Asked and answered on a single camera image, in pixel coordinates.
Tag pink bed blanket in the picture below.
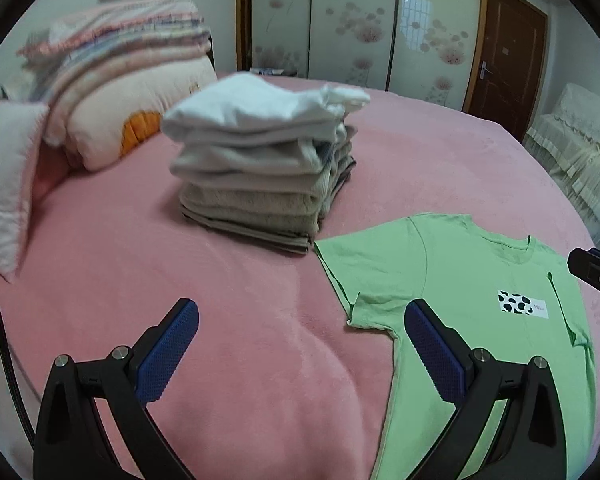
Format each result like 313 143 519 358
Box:
0 72 600 480

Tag green t-shirt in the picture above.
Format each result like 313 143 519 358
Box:
314 214 598 480

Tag peach plush pillow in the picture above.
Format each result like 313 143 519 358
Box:
44 54 219 172

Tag black cable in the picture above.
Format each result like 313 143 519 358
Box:
0 259 37 457

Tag white printed pillow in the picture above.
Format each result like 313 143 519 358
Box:
0 100 52 279

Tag striped folded quilts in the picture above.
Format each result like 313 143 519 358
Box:
16 0 214 108

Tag brown wooden door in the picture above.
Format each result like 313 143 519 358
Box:
462 0 549 142

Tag floral sliding door wardrobe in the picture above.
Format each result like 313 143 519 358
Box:
236 0 489 111

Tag lace covered furniture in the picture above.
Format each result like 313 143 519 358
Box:
523 82 600 263

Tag stack of folded clothes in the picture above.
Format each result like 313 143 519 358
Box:
161 72 372 256

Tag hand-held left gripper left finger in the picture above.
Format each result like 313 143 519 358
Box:
32 297 201 480

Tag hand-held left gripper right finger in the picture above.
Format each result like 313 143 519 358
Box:
404 298 568 480

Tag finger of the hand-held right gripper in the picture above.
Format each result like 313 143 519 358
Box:
567 247 600 321

